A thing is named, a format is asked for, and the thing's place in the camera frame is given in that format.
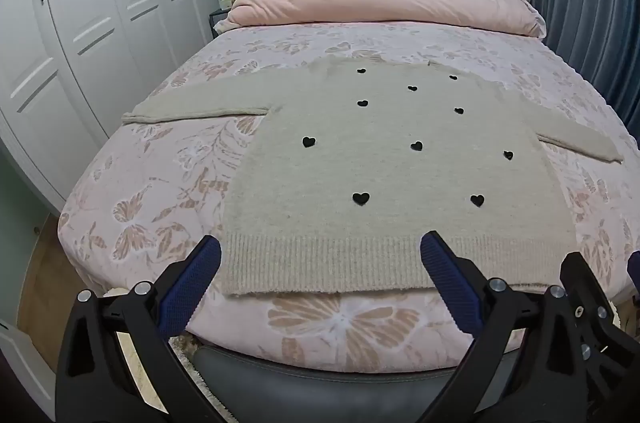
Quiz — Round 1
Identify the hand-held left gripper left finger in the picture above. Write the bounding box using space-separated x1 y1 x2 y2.
54 234 223 423

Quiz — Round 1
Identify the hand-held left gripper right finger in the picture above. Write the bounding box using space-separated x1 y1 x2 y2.
419 230 618 423

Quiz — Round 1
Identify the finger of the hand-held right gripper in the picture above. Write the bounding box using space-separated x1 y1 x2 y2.
626 250 640 291
559 252 626 384

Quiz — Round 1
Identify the beige sweater with black hearts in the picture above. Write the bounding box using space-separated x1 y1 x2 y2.
121 57 624 299

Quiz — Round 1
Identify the bed with pink floral sheet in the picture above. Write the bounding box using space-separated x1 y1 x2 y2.
57 23 637 399

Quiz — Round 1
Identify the dark nightstand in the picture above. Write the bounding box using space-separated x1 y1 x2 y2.
208 7 234 40

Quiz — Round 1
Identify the white wardrobe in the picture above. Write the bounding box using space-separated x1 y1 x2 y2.
0 0 226 215

